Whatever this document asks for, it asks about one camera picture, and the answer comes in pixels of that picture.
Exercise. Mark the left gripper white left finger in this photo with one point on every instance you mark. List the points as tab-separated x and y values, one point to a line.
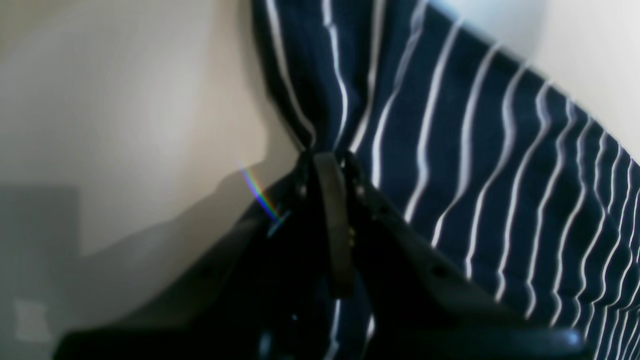
231	280

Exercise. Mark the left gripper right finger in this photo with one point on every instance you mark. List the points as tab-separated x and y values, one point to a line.
418	296

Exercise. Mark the navy white striped t-shirt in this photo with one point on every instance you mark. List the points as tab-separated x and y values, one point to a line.
509	178

